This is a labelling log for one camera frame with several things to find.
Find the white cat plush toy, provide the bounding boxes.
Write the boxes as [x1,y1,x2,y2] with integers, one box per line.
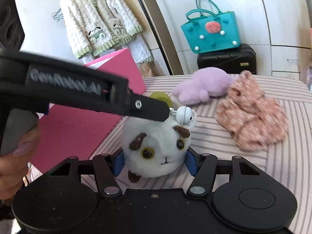
[121,116,191,183]

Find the person's left hand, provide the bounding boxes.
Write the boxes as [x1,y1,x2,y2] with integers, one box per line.
[0,125,41,200]

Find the green round plush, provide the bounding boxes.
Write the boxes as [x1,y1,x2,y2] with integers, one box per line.
[149,91,173,108]

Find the pink storage box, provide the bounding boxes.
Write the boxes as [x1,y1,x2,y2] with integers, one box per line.
[31,49,146,173]

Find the pink floral cloth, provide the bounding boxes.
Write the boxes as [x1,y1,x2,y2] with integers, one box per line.
[216,71,289,151]

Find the lilac plush toy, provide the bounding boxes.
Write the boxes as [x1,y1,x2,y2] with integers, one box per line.
[172,67,238,105]

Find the striped mattress cover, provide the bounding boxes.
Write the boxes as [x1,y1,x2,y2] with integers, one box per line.
[89,75,311,233]

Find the white green knit cardigan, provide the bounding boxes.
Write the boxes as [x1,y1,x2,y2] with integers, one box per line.
[60,0,142,59]

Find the black suitcase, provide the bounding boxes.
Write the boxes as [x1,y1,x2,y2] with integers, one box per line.
[197,44,257,74]

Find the teal tote bag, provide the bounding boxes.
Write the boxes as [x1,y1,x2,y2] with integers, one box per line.
[181,0,241,54]

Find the white bell keychain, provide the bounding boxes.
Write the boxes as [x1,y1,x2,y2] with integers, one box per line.
[169,106,197,129]

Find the blue wire hangers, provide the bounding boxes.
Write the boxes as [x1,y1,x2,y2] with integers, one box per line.
[51,9,63,23]

